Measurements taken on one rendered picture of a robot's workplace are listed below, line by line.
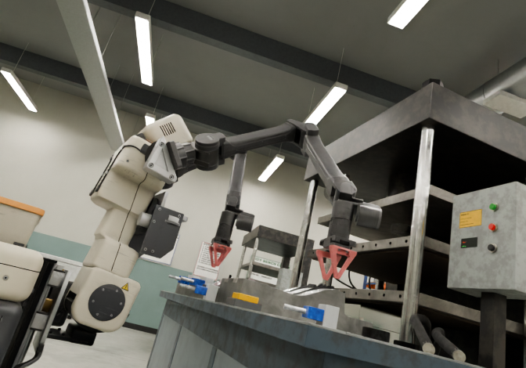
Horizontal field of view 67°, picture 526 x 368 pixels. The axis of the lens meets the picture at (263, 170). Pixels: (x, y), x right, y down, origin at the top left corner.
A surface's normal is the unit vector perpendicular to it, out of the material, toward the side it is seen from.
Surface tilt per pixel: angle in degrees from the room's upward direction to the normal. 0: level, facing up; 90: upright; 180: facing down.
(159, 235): 90
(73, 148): 90
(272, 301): 90
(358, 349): 90
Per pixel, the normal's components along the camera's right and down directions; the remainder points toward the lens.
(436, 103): 0.36, -0.25
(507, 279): -0.91, -0.33
